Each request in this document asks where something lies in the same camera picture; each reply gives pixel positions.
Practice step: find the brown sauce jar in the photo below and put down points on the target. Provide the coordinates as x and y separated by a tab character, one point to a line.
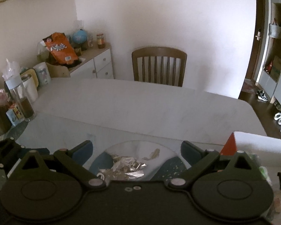
100	41

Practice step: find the blue desk globe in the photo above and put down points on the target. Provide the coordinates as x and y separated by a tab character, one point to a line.
80	37

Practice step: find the brown wooden door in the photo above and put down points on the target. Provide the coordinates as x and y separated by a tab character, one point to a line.
260	16

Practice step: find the white wooden cabinet unit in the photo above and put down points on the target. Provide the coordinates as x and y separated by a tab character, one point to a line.
267	82

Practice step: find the pair of dark sneakers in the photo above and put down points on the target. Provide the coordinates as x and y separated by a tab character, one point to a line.
262	95

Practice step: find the small clear bottle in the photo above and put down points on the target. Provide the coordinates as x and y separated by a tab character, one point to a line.
90	42

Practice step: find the grey hanging tote bag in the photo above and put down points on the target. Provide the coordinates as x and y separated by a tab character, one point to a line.
275	30

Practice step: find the green printed cardboard box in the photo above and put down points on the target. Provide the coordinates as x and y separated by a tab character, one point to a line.
277	68

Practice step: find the white cream cup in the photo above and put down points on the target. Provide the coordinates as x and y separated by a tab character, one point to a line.
31	90

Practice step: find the silver brown snack packet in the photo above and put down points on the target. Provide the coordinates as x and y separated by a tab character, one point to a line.
126	166

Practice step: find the tan cardboard tray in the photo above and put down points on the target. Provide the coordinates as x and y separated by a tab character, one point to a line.
58	71

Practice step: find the clear bottle pale blue cap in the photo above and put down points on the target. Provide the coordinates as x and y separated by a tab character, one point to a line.
21	98

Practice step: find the patterned doormat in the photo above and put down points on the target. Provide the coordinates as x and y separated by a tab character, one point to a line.
249	86

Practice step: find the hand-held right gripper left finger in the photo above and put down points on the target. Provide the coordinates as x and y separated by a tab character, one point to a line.
83	151

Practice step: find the brown wooden slatted chair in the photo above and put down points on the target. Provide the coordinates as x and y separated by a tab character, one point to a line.
159	51

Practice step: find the white printed mug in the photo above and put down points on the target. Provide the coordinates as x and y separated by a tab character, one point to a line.
42	75

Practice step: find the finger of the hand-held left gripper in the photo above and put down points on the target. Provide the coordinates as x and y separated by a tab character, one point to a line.
4	152

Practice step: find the white side cabinet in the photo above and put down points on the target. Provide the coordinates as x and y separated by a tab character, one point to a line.
103	63

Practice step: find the small red bag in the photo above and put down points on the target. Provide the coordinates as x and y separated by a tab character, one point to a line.
268	68

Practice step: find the orange snack bag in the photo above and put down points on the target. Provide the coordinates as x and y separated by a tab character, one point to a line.
60	49

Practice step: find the red cardboard box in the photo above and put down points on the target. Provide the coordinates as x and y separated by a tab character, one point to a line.
260	140

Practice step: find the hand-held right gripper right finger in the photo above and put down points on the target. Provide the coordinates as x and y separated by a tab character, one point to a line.
190	152

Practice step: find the round dark teal placemat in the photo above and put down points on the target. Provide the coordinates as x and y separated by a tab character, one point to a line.
171	168
17	131

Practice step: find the small colourful carton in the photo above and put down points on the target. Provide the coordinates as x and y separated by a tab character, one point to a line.
14	116

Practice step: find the white green tissue pack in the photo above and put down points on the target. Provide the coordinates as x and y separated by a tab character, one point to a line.
263	171

